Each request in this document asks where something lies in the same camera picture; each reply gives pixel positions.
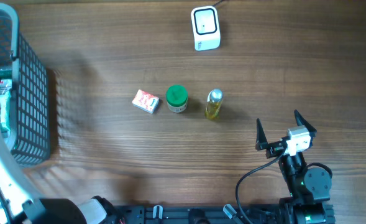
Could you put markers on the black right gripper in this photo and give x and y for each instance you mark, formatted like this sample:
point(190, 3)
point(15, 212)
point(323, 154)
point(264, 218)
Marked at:
point(273, 148)

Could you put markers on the yellow oil bottle silver cap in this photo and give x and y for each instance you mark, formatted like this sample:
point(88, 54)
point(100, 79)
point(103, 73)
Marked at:
point(214, 102)

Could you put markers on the green lid small jar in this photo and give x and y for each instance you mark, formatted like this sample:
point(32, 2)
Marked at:
point(177, 98)

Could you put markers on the red white tissue pack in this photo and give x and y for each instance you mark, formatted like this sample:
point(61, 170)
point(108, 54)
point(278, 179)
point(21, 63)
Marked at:
point(146, 101)

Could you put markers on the pale green snack packet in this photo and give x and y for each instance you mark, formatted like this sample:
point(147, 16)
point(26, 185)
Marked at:
point(5, 98)

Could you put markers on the green 3M gloves package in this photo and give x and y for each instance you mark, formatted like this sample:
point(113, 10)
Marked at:
point(5, 74)

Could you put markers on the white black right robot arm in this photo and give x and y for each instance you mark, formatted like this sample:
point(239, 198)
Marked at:
point(309, 185)

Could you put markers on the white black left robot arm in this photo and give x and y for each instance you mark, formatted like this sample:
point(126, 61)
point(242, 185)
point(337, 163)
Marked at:
point(20, 201)

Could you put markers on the white barcode scanner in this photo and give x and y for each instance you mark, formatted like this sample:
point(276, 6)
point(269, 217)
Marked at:
point(206, 29)

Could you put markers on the grey plastic shopping basket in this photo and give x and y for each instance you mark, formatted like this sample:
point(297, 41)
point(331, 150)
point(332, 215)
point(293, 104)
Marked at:
point(29, 137)

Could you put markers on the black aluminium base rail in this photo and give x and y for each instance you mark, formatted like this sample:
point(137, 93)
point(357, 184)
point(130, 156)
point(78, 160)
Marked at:
point(261, 213)

